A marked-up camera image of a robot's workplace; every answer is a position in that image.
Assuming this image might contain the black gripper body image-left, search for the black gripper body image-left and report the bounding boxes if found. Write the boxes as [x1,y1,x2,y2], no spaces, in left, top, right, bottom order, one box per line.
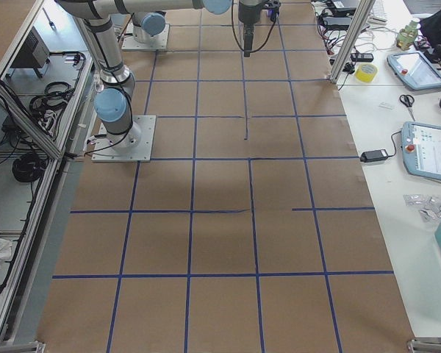
[237,0,281,50]

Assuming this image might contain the silver robot arm image-right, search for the silver robot arm image-right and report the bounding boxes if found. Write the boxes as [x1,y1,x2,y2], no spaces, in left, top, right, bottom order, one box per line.
[57,1,231,152]

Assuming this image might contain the yellow tape roll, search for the yellow tape roll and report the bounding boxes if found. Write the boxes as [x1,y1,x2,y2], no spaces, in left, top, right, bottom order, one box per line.
[355,63,378,83]

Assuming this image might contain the grey teach pendant far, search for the grey teach pendant far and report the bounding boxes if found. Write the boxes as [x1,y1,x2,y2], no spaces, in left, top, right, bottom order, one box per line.
[387,51,441,90]

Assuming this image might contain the grey teach pendant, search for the grey teach pendant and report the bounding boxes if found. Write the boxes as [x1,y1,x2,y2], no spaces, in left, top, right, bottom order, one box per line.
[387,51,441,90]
[401,121,441,181]

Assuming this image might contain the black power adapter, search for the black power adapter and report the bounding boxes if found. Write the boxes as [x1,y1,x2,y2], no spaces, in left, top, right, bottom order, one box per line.
[359,149,389,163]

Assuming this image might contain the black scissors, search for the black scissors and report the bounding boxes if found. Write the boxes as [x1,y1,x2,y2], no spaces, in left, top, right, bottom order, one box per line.
[399,94,415,121]

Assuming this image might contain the grey control box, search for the grey control box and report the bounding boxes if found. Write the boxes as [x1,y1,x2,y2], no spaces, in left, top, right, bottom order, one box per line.
[10,27,50,78]

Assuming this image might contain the grey teach pendant near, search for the grey teach pendant near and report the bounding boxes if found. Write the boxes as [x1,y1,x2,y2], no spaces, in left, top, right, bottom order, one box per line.
[401,121,441,181]

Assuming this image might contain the bag of small parts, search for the bag of small parts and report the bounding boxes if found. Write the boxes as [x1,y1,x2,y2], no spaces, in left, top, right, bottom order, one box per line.
[403,194,441,222]

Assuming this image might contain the black gripper cable image-left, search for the black gripper cable image-left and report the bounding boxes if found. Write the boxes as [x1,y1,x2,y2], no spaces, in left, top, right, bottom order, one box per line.
[230,0,280,53]

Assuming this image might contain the white base plate image-left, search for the white base plate image-left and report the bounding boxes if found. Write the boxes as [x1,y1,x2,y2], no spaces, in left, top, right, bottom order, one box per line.
[122,23,170,51]

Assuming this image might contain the aluminium corner post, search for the aluminium corner post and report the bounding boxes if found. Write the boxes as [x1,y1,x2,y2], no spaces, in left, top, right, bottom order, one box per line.
[329,0,375,84]

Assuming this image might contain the white base plate image-right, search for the white base plate image-right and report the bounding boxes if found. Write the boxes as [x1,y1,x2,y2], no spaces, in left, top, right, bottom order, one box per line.
[91,115,157,163]

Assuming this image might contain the black coiled cable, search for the black coiled cable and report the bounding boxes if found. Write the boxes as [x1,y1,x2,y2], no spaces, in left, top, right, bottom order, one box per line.
[12,151,47,184]

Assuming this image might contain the aluminium frame rail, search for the aluminium frame rail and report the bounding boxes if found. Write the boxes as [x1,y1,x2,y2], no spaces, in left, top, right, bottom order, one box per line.
[0,0,96,345]

